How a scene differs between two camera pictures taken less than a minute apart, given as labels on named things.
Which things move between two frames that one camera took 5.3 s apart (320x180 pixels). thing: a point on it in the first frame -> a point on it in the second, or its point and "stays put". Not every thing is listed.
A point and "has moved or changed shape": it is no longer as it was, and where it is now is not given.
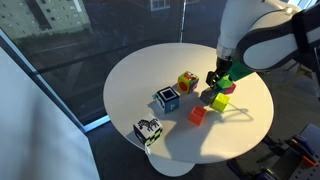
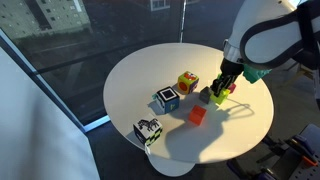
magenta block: x=231 y=89 stays put
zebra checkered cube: x=148 y=130 stays put
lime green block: x=220 y=102 has moved or changed shape
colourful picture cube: x=187 y=81 stays put
